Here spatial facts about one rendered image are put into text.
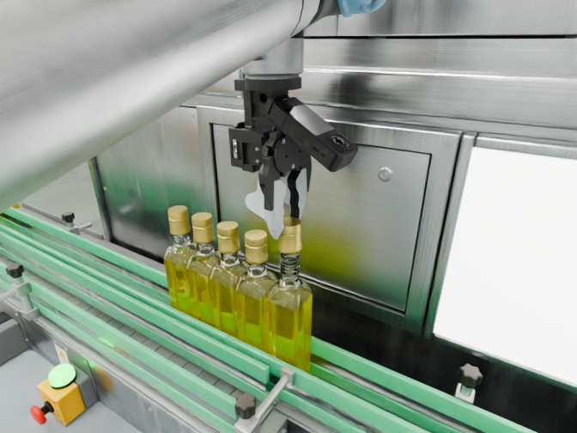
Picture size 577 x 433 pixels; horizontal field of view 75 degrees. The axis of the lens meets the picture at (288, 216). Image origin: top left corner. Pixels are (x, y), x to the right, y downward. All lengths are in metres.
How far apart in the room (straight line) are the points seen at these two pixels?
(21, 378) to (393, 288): 0.83
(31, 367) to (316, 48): 0.92
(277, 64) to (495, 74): 0.26
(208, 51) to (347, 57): 0.42
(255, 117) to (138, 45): 0.34
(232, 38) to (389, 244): 0.47
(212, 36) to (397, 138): 0.39
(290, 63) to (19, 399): 0.87
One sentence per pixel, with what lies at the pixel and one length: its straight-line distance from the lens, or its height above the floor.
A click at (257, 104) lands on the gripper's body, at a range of 0.50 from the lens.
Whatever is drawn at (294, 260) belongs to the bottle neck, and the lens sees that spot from 0.55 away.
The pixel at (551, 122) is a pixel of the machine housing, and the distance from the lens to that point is 0.54.
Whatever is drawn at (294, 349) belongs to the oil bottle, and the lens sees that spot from 0.62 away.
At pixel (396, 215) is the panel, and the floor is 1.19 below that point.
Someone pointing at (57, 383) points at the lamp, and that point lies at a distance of 0.89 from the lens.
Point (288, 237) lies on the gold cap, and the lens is 0.52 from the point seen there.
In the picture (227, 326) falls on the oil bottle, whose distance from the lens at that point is 0.69.
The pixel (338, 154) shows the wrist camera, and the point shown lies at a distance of 0.43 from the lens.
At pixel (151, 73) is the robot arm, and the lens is 0.18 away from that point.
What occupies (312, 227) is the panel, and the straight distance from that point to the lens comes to 0.67.
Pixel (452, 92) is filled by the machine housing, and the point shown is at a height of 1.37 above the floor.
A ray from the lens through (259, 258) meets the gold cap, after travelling 0.58.
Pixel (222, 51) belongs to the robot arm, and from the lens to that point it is 0.21.
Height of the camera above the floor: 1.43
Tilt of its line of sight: 25 degrees down
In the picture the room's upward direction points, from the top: straight up
